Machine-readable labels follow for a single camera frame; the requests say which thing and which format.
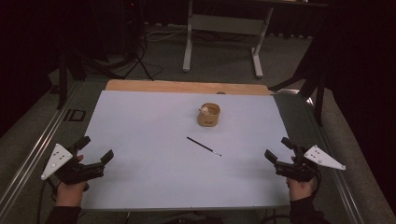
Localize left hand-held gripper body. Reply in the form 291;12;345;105
40;143;106;186

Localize white floor cable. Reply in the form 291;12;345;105
145;28;189;43

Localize black pen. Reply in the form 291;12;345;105
186;136;223;158

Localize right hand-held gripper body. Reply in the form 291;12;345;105
274;144;347;183

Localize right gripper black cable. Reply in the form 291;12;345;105
310;169;323;201

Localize round wooden holder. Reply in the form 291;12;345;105
196;102;221;128

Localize aluminium rail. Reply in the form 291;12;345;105
306;96;366;224
0;79;82;214

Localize person's left hand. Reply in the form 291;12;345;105
55;181;90;208

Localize light grey table sheet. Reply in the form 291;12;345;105
80;90;293;212

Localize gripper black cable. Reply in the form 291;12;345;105
35;178;59;224
310;169;323;201

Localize black metal stand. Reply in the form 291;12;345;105
269;59;329;127

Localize person's right hand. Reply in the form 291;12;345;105
286;178;316;203

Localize white metal desk frame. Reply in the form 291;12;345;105
182;0;276;79

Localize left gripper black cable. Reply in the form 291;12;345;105
35;178;59;224

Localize black floor cables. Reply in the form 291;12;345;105
78;18;164;82

